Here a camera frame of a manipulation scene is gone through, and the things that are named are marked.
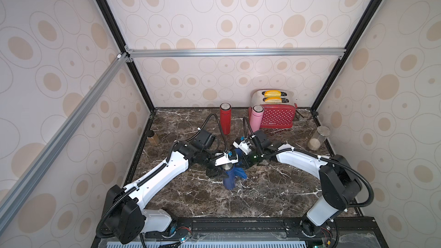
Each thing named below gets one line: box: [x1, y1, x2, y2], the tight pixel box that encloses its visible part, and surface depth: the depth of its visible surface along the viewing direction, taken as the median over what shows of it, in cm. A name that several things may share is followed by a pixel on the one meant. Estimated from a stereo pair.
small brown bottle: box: [147, 133, 161, 147], surface depth 99 cm
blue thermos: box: [221, 163, 236, 190], surface depth 74 cm
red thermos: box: [219, 102, 232, 135], surface depth 97 cm
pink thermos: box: [249, 104, 265, 134], surface depth 94 cm
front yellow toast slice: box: [264, 97, 282, 104], surface depth 99 cm
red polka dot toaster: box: [248, 88, 296, 129], surface depth 102 cm
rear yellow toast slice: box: [264, 89, 282, 98], surface depth 102 cm
